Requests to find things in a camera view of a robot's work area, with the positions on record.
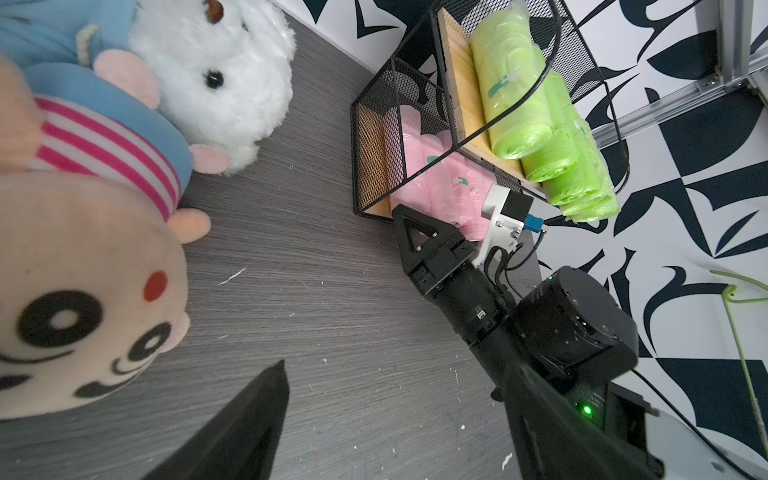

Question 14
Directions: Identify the round-face plush doll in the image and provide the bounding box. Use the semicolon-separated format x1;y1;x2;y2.
1;50;230;420

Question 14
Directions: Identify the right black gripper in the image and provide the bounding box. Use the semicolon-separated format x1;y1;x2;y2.
393;205;514;360

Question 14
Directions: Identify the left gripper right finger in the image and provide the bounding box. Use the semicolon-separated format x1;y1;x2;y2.
503;363;657;479

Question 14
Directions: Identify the white teddy bear blue shirt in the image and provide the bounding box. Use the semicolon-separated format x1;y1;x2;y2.
1;1;297;175

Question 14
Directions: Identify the green plastic hanger hoop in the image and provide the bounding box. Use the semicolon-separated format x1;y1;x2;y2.
709;268;768;463

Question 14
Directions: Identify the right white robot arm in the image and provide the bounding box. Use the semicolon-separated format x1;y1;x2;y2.
393;205;767;479

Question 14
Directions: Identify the green trash bag roll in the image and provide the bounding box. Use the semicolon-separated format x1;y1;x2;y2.
521;70;578;183
470;1;554;160
543;114;610;206
570;195;621;223
560;181;616;217

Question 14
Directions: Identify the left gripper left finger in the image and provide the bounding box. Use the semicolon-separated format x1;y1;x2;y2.
145;361;290;480

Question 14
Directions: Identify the black wire wooden shelf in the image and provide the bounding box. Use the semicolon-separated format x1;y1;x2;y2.
351;1;624;225

